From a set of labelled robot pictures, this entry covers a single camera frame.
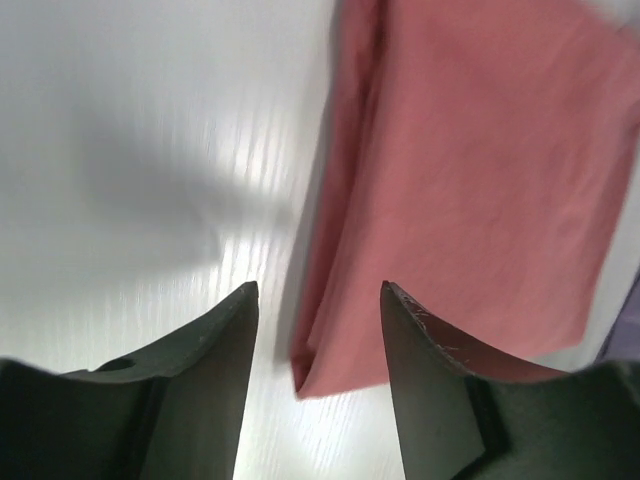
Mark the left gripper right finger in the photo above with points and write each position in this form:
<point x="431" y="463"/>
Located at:
<point x="466" y="410"/>

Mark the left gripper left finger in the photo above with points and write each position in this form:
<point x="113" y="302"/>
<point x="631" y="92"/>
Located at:
<point x="170" y="410"/>

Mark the pink t shirt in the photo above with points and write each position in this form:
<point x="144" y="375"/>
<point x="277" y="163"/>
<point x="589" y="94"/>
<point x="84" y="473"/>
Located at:
<point x="484" y="155"/>

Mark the lilac folded t shirt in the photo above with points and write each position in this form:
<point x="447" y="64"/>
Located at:
<point x="623" y="340"/>

